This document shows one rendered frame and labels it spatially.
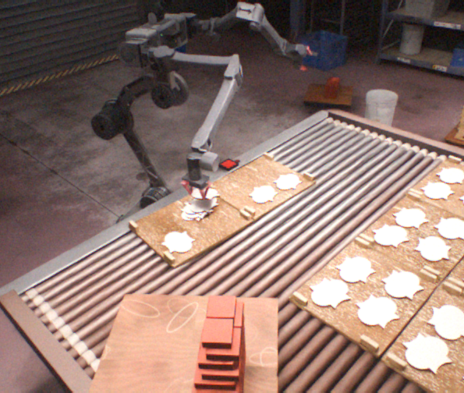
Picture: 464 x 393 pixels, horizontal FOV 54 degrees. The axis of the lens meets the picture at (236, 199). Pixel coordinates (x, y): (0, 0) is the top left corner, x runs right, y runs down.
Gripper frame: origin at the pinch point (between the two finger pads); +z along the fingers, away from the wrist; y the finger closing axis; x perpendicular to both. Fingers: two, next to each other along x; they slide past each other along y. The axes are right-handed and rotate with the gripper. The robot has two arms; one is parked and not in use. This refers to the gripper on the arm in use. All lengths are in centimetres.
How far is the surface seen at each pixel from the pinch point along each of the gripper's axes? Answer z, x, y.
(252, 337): 0, 49, -57
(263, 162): 12, -53, -1
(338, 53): 91, -443, 116
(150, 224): 11.0, 15.9, 14.9
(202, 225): 11.1, 4.9, -4.9
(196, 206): 7.8, -1.6, 2.5
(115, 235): 13.1, 27.3, 24.9
